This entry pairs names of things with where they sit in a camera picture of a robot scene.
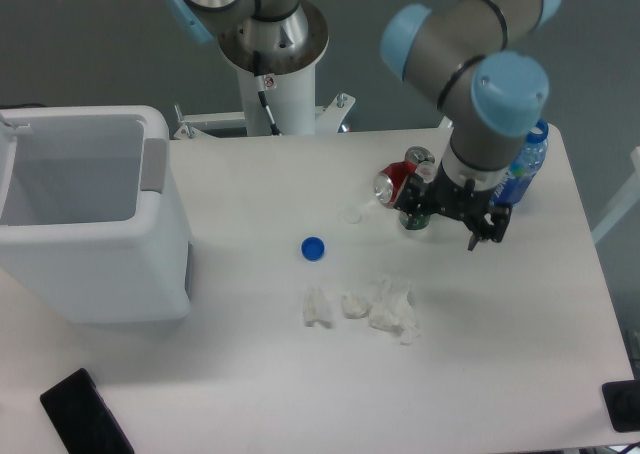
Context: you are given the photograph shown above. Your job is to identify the blue bottle cap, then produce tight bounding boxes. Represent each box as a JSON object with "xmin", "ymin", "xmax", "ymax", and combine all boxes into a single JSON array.
[{"xmin": 300, "ymin": 236, "xmax": 325, "ymax": 262}]

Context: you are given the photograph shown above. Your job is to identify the large crumpled tissue right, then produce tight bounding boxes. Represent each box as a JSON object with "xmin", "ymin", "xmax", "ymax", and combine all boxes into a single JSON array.
[{"xmin": 368, "ymin": 277, "xmax": 420, "ymax": 346}]

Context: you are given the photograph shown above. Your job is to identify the white plastic trash can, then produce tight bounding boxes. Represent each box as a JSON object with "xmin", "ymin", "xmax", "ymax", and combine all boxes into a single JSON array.
[{"xmin": 1, "ymin": 105, "xmax": 193, "ymax": 324}]

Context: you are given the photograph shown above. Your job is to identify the black device table corner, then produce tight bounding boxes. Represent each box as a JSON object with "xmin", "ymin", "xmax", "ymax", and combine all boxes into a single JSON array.
[{"xmin": 601, "ymin": 380, "xmax": 639, "ymax": 433}]

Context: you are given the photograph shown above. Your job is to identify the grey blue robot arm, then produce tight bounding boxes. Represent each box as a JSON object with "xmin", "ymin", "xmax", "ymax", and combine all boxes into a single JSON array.
[{"xmin": 165, "ymin": 0, "xmax": 561, "ymax": 244}]

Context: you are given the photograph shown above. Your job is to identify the small crumpled tissue middle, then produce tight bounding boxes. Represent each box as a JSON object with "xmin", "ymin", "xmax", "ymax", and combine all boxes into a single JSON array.
[{"xmin": 341, "ymin": 291, "xmax": 371, "ymax": 319}]

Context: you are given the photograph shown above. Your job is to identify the white frame right edge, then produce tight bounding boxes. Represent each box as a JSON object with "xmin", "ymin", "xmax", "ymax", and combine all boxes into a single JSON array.
[{"xmin": 591, "ymin": 147, "xmax": 639, "ymax": 245}]

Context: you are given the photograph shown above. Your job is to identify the black smartphone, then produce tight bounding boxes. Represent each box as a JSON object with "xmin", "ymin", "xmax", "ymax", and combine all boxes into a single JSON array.
[{"xmin": 39, "ymin": 368, "xmax": 135, "ymax": 453}]

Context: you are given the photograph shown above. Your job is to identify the crushed red soda can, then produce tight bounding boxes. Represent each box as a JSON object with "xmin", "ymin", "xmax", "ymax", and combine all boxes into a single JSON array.
[{"xmin": 373, "ymin": 146, "xmax": 435, "ymax": 208}]

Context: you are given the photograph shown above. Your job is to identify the small crumpled tissue left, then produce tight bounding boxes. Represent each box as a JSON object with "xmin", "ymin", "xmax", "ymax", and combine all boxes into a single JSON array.
[{"xmin": 302, "ymin": 287, "xmax": 333, "ymax": 329}]

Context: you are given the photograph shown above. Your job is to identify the small crumpled tissue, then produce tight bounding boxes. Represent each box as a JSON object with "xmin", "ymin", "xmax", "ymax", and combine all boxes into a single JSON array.
[
  {"xmin": 341, "ymin": 291, "xmax": 371, "ymax": 319},
  {"xmin": 302, "ymin": 287, "xmax": 333, "ymax": 329}
]

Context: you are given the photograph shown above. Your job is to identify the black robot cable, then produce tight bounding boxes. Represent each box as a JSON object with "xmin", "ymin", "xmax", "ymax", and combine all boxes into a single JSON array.
[{"xmin": 252, "ymin": 51, "xmax": 284, "ymax": 137}]

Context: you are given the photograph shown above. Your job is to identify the clear green label bottle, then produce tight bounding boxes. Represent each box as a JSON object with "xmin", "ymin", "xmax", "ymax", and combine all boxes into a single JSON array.
[{"xmin": 395, "ymin": 161, "xmax": 436, "ymax": 230}]

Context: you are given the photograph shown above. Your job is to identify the blue plastic drink bottle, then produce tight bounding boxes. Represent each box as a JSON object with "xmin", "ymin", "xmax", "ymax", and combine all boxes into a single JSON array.
[{"xmin": 492, "ymin": 119, "xmax": 549, "ymax": 205}]

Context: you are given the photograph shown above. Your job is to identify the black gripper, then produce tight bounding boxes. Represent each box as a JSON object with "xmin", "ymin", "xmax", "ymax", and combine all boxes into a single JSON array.
[{"xmin": 394, "ymin": 166, "xmax": 512, "ymax": 251}]

